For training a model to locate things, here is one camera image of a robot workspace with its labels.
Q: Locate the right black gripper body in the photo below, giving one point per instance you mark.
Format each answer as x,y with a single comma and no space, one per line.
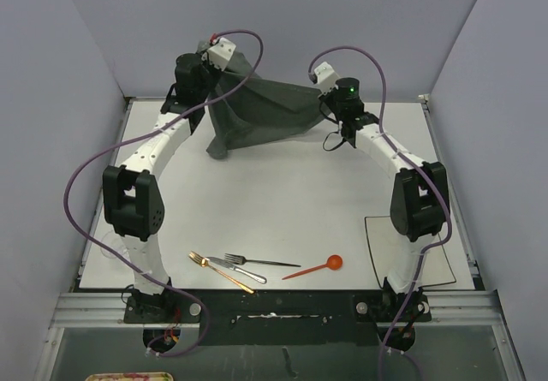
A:
330,99

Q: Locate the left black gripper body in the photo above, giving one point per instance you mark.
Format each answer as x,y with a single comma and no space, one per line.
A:
210,74

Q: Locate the dark grey cloth placemat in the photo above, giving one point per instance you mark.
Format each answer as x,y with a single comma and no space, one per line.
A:
262,111

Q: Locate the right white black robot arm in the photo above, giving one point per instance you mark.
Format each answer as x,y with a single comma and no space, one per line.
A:
419,204

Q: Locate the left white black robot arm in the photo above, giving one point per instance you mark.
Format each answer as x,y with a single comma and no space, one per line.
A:
133,204

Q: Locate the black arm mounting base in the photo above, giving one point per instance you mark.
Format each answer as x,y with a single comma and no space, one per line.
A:
279,317

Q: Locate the white square plate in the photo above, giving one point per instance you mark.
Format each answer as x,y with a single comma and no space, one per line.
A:
394,258

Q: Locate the orange plastic spoon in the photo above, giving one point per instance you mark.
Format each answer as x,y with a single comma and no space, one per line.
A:
333,263

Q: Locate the clear plastic cup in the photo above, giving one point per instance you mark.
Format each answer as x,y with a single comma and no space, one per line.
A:
112,240

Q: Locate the gold fork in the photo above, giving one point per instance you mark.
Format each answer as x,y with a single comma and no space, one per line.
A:
204,263

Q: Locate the silver table knife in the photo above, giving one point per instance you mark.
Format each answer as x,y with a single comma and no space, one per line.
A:
226,264

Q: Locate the floral tray edge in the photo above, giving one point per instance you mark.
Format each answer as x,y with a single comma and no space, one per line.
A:
131,376

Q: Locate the dark handled silver fork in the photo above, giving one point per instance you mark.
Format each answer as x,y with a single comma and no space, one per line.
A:
241,260

